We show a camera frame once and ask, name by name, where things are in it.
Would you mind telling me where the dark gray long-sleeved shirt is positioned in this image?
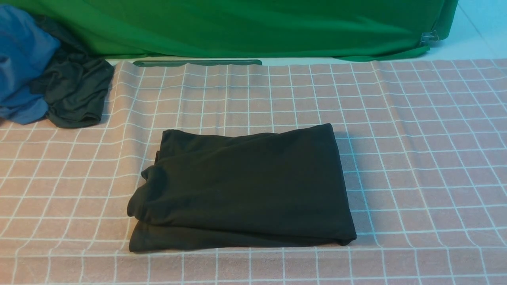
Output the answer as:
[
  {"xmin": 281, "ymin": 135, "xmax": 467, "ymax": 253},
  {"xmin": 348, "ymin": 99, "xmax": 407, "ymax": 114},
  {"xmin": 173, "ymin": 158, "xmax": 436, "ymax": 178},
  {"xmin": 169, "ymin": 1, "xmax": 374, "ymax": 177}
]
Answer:
[{"xmin": 127, "ymin": 124, "xmax": 357, "ymax": 253}]

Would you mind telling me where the green backdrop cloth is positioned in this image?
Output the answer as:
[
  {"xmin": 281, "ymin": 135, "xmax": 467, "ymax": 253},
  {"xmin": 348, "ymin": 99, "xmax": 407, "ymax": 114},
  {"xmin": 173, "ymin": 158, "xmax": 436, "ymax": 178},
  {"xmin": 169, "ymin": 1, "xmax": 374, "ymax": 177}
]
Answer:
[{"xmin": 1, "ymin": 0, "xmax": 458, "ymax": 62}]

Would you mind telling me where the pink grid tablecloth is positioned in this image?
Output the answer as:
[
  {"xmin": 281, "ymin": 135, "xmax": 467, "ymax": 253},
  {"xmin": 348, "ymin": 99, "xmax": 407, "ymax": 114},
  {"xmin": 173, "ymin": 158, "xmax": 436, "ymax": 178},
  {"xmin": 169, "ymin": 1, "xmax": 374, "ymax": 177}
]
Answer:
[{"xmin": 0, "ymin": 60, "xmax": 507, "ymax": 285}]

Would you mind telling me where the dark crumpled garment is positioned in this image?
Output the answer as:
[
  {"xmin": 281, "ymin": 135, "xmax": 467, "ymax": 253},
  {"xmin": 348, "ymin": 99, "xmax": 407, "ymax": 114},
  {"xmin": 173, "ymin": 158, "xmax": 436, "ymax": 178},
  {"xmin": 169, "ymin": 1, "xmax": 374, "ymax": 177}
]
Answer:
[{"xmin": 29, "ymin": 15, "xmax": 114, "ymax": 129}]

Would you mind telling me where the metal binder clip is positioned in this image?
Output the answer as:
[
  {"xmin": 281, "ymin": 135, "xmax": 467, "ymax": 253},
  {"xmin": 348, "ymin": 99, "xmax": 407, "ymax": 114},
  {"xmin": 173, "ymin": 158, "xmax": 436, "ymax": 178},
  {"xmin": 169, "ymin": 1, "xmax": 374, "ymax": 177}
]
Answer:
[{"xmin": 419, "ymin": 30, "xmax": 440, "ymax": 46}]

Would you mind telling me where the blue crumpled garment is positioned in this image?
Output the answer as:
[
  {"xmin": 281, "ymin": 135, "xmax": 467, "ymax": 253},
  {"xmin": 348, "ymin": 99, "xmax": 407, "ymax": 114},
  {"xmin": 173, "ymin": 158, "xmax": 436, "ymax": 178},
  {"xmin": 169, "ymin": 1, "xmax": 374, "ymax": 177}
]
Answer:
[{"xmin": 0, "ymin": 5, "xmax": 61, "ymax": 125}]

